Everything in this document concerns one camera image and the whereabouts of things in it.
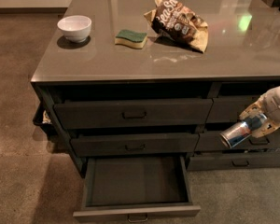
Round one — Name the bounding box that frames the white ceramic bowl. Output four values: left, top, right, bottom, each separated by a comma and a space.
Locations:
57, 15, 91, 43

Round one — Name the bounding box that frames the green yellow sponge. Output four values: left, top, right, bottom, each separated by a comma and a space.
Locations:
115, 29, 147, 49

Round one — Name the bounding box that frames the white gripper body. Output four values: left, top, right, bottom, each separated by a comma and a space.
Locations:
259, 86, 280, 123

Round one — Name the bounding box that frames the top left drawer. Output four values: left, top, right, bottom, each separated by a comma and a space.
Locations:
54, 98, 212, 129

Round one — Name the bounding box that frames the open bottom left drawer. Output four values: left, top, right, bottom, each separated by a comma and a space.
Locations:
73, 155, 201, 224

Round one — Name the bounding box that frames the middle right drawer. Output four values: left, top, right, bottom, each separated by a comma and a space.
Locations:
195, 129, 280, 152

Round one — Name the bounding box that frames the top right drawer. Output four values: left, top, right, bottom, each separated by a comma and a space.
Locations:
206, 95, 258, 123

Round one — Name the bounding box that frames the brown chip bag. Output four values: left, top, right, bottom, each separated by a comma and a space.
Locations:
144, 0, 208, 53

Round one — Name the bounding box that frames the dark grey counter cabinet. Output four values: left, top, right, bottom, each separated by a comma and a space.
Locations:
30, 0, 280, 224

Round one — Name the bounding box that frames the middle left drawer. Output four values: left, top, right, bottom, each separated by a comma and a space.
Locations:
71, 133, 199, 157

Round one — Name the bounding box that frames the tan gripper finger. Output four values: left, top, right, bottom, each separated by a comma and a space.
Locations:
251, 119, 280, 138
239, 101, 264, 120

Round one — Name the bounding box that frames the black side basket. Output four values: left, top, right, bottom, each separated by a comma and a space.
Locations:
33, 104, 55, 136

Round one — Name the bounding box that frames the redbull can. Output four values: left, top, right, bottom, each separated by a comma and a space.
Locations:
220, 113, 267, 148

